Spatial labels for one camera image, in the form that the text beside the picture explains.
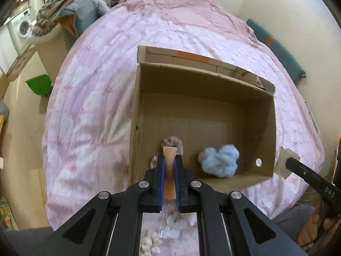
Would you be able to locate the pink patterned bed quilt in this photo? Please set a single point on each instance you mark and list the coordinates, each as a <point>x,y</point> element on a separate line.
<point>88,120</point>

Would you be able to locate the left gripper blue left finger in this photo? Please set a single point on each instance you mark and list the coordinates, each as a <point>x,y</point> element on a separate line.
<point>109,224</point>

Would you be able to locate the cream satin scrunchie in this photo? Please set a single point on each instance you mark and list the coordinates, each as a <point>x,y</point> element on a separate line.
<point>150,244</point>

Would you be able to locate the white washing machine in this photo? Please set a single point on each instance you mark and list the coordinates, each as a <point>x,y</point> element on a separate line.
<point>19,28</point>

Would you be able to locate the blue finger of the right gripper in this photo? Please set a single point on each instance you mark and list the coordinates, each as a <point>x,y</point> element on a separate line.
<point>308,175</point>

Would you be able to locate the blue fur-trimmed jacket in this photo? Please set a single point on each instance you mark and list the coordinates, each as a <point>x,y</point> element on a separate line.
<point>80,14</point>

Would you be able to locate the brown door mat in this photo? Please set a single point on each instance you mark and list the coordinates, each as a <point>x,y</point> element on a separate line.
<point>19,64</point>

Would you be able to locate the cream soft pad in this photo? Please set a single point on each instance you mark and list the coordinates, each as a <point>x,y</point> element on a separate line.
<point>280,167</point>

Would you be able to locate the green plastic dustpan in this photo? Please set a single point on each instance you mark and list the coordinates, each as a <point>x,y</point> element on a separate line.
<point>40,85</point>

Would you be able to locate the person's right hand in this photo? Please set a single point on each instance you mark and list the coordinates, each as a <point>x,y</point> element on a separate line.
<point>308,237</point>

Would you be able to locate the teal cushion with orange stripe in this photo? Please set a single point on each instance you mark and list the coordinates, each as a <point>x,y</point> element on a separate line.
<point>293,68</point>

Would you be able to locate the brown cardboard box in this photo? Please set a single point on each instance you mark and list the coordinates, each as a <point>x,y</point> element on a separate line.
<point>205,103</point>

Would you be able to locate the white kitchen cabinets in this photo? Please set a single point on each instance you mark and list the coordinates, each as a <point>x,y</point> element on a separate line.
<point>7,50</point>

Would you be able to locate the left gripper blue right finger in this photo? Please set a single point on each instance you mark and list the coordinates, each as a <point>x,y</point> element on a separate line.
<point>228,223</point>

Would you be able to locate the light blue fluffy scrunchie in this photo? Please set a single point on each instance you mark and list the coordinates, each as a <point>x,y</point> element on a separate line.
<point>221,163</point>

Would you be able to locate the clear plastic bag with label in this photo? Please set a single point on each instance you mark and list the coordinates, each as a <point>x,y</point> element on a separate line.
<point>173,222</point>

